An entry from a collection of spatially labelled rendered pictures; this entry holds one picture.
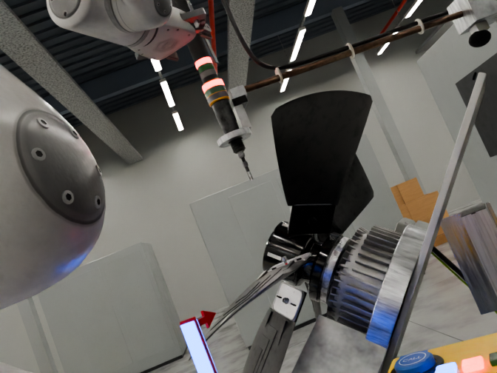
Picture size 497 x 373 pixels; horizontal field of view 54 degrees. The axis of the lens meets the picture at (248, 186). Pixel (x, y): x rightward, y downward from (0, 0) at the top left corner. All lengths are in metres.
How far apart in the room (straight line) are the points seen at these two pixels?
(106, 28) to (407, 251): 0.61
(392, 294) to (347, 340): 0.12
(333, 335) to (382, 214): 5.89
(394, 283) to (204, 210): 5.67
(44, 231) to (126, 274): 7.88
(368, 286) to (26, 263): 0.71
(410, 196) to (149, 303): 4.81
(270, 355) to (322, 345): 0.16
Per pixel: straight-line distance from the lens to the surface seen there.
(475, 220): 0.97
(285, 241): 0.98
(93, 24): 0.75
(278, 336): 1.01
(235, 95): 0.97
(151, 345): 8.19
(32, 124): 0.28
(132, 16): 0.73
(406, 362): 0.54
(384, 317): 0.87
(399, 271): 0.87
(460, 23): 1.23
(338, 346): 0.90
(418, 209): 9.05
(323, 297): 0.98
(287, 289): 1.04
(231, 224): 6.44
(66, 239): 0.27
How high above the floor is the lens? 1.25
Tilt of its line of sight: 6 degrees up
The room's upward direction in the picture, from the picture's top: 22 degrees counter-clockwise
